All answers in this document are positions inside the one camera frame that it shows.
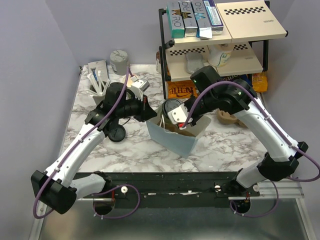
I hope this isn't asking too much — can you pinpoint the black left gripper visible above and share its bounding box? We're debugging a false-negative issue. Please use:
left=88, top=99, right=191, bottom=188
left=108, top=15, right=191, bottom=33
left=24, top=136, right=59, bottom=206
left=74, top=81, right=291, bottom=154
left=116, top=93, right=158, bottom=123

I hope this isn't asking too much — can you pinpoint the black plastic cup lid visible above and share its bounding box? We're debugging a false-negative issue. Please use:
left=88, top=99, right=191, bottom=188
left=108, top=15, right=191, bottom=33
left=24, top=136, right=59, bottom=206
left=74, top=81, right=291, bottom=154
left=161, top=98, right=183, bottom=119

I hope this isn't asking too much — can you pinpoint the blue white paper bag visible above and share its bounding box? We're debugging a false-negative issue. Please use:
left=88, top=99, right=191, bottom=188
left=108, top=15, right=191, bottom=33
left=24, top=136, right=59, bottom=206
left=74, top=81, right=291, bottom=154
left=146, top=114, right=211, bottom=158

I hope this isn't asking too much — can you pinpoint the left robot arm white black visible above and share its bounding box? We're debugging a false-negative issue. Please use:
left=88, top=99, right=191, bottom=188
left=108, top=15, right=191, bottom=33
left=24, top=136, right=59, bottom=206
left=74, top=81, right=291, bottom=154
left=31, top=80, right=157, bottom=214

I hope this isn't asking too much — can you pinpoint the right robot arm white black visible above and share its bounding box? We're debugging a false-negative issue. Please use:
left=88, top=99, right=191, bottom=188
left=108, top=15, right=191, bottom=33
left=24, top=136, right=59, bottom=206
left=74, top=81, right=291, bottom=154
left=182, top=66, right=309, bottom=196

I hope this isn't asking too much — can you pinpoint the orange kettle chips bag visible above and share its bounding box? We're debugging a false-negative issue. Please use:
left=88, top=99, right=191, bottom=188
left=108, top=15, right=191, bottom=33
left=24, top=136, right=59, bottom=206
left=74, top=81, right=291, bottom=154
left=166, top=80, right=198, bottom=99

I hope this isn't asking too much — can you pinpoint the grey sponge pouch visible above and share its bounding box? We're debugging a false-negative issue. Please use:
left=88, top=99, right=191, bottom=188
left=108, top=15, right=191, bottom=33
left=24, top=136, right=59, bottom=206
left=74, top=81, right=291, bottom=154
left=185, top=52, right=205, bottom=74

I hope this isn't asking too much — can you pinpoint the toilet paper roll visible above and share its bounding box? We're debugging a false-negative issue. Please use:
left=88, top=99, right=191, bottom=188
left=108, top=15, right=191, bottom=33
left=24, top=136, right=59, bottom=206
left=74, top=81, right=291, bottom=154
left=208, top=43, right=234, bottom=68

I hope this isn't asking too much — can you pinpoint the grey straw holder cup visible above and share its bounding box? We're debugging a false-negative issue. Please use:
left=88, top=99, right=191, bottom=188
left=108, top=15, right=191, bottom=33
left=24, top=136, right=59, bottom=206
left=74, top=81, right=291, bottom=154
left=86, top=70, right=111, bottom=105

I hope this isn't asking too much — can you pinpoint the yellow snack bag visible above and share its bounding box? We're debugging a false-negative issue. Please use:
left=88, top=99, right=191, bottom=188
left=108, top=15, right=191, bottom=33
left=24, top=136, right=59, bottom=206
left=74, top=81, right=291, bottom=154
left=252, top=71, right=268, bottom=93

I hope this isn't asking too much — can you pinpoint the grey marbled canister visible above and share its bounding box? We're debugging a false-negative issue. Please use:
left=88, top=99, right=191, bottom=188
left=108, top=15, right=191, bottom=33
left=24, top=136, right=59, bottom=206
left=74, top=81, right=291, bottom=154
left=109, top=49, right=129, bottom=76

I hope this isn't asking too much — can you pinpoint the blue razor in package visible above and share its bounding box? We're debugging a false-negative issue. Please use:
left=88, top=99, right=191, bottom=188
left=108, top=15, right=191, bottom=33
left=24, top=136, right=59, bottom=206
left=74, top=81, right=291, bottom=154
left=88, top=59, right=109, bottom=82

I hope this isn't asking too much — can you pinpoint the silver blue toothpaste box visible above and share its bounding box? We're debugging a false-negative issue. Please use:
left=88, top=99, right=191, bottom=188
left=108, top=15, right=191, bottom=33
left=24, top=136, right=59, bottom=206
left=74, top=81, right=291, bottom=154
left=191, top=0, right=213, bottom=40

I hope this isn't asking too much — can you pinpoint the blue white toothpaste box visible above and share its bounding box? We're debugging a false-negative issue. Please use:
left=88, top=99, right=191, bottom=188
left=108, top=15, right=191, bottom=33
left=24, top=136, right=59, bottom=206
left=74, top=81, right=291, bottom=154
left=203, top=0, right=224, bottom=36

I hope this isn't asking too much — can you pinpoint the black and cream shelf rack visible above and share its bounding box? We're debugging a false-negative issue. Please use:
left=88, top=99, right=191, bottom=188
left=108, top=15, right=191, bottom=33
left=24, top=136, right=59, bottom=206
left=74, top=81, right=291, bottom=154
left=157, top=0, right=288, bottom=99

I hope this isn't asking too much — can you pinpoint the teal toothpaste box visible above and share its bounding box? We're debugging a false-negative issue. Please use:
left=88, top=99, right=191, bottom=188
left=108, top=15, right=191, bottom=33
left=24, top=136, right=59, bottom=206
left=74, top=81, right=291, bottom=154
left=166, top=0, right=185, bottom=39

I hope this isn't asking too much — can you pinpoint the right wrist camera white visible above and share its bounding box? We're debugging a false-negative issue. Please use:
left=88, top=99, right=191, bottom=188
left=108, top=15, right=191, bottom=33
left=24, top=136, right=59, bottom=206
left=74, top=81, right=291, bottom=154
left=167, top=103, right=193, bottom=130

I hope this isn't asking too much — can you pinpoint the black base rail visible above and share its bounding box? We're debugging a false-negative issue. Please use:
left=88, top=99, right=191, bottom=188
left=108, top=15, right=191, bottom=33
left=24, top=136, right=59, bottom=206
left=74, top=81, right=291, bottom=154
left=82, top=170, right=261, bottom=210

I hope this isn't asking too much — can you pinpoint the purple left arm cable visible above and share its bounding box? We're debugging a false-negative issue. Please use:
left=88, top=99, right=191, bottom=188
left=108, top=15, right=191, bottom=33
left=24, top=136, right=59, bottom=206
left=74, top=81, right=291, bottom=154
left=32, top=66, right=141, bottom=220

